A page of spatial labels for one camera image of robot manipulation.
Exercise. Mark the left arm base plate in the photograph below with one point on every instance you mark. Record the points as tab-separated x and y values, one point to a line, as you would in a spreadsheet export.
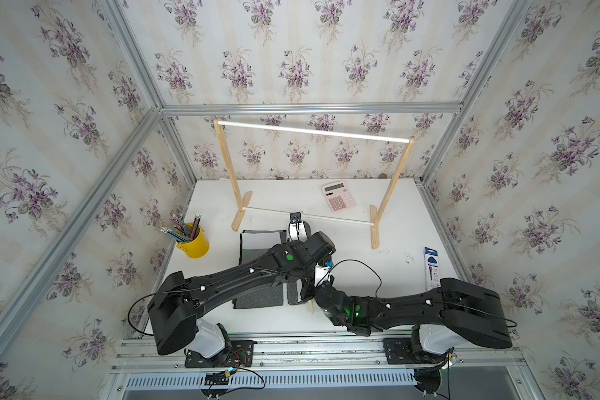
237	354

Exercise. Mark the wooden clothes rack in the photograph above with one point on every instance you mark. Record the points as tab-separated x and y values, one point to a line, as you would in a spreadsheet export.
375	213

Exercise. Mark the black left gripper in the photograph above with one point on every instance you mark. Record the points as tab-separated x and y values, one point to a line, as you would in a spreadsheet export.
291	248

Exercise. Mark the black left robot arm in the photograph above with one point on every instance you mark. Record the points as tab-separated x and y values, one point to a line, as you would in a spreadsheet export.
180	302

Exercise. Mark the black white checkered scarf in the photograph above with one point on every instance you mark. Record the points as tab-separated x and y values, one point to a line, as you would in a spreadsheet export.
254	243

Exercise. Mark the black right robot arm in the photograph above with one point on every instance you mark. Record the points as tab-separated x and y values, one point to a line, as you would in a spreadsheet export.
472	313

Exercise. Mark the colored pencils bundle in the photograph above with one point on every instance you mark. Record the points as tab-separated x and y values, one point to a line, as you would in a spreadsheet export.
181	231

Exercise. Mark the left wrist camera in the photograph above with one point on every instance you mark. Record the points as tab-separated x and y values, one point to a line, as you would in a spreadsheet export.
296	218

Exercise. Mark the yellow pencil cup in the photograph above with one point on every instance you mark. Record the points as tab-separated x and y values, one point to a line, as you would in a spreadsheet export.
196	248

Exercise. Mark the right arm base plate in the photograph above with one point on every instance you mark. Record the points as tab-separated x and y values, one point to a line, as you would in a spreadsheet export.
402	351

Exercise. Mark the pink calculator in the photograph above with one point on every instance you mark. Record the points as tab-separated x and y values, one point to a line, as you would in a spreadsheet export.
338	196

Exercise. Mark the aluminium frame profiles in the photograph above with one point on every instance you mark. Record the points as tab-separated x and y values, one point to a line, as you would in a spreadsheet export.
106	109

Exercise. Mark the small electronics board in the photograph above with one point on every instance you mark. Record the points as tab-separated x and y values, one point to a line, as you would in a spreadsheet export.
219	378

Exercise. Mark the aluminium mounting rail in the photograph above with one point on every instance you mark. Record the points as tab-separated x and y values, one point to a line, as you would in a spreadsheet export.
306	351

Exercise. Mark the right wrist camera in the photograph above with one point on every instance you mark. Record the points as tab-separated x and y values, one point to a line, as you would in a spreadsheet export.
322	272

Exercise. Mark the blue white packaged item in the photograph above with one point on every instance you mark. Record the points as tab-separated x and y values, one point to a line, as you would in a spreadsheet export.
432	268

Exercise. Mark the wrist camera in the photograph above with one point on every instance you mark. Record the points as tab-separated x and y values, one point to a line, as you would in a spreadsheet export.
322	272
296	218

